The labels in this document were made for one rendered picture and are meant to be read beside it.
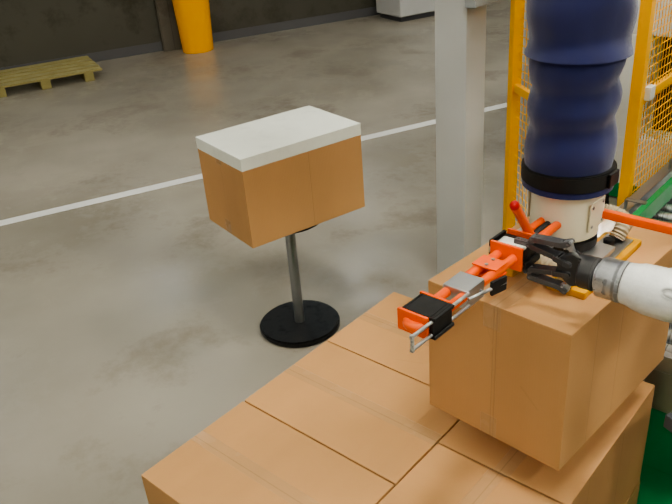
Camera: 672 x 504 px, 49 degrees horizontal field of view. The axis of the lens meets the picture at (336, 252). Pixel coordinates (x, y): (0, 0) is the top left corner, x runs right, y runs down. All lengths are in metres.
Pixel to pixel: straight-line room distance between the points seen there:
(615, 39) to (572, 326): 0.63
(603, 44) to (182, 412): 2.29
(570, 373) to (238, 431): 1.02
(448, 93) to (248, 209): 1.02
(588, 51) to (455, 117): 1.66
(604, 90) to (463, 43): 1.52
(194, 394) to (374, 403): 1.24
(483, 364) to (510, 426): 0.17
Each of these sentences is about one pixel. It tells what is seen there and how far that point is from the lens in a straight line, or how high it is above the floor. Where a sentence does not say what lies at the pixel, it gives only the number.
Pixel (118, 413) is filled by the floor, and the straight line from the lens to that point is 3.37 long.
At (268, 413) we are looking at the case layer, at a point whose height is 0.54.
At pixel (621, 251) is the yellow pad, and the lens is 2.02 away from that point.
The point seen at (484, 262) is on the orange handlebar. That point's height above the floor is 1.21.
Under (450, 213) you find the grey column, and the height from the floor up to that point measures 0.52.
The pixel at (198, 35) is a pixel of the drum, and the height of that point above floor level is 0.23.
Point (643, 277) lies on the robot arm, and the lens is 1.60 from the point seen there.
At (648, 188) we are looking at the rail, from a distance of 3.69.
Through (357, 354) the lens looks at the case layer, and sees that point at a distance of 2.52.
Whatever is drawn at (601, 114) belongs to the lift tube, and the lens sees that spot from 1.77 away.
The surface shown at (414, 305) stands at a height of 1.23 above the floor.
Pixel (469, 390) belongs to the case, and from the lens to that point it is 1.97.
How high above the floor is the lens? 2.02
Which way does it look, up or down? 28 degrees down
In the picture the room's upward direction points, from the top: 5 degrees counter-clockwise
